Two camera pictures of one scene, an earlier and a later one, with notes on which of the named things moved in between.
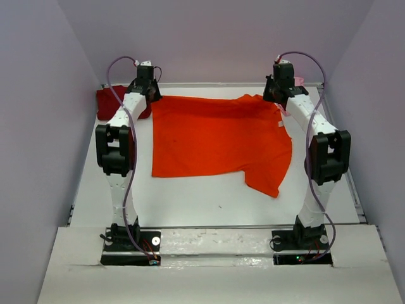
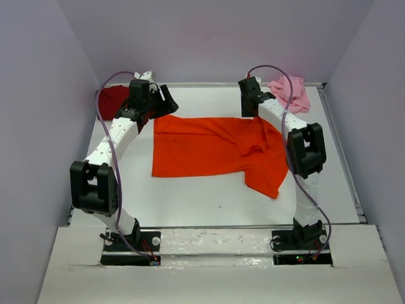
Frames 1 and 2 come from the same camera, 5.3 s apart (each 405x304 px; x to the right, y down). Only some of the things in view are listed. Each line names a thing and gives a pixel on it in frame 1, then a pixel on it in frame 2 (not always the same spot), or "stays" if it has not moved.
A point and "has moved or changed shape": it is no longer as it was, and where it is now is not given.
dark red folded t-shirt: x=109 y=103 stays
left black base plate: x=118 y=239 stays
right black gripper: x=267 y=96 → x=245 y=113
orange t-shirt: x=220 y=136 has moved or changed shape
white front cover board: x=218 y=266 stays
